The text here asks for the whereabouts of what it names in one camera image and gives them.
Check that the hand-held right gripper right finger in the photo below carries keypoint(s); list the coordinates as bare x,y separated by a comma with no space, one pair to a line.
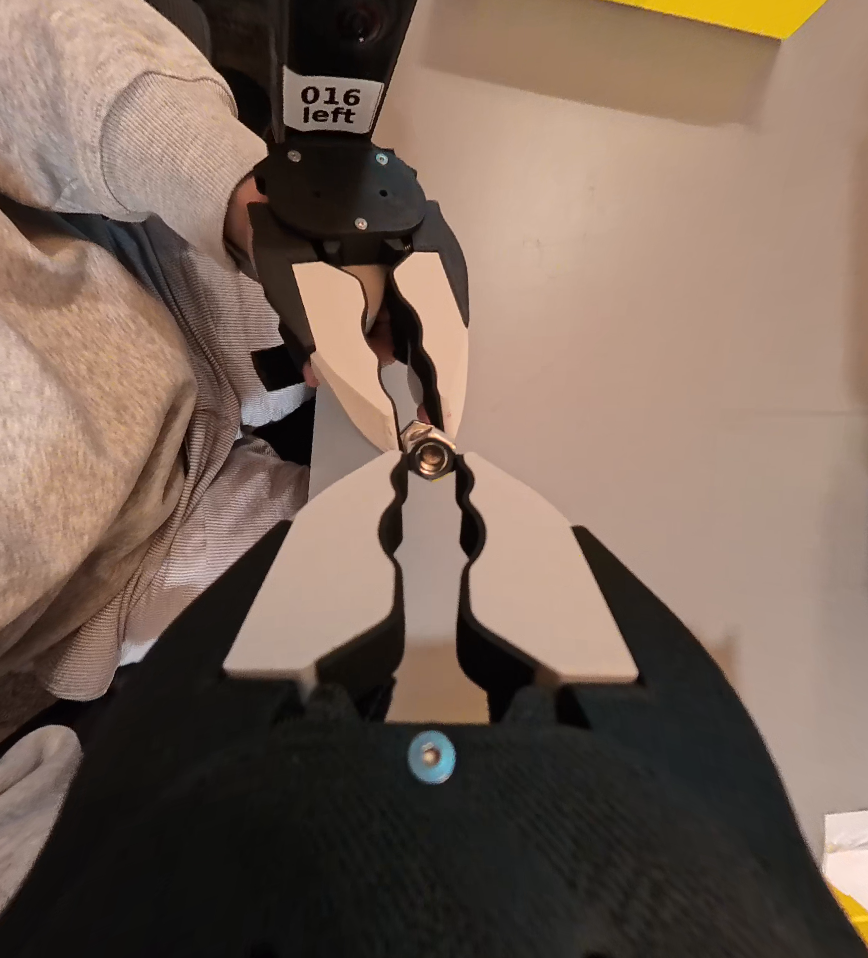
546,599

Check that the steel hex nut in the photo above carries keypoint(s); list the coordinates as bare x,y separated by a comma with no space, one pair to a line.
445,468

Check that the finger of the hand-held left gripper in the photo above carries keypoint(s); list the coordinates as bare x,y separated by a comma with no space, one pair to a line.
337,337
441,329

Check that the person's left forearm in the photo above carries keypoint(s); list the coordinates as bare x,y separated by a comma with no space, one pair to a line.
105,97

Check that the person's left hand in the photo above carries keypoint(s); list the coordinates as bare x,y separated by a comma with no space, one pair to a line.
241,221

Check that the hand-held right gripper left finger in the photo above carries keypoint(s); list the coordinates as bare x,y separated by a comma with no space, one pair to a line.
322,591

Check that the person's grey sweatshirt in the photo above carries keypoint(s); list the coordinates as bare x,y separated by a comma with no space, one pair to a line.
52,449

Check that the grey desk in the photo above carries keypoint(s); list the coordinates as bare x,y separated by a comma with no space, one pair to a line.
666,337

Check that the steel bolt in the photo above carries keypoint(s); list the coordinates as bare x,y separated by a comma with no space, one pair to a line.
413,434

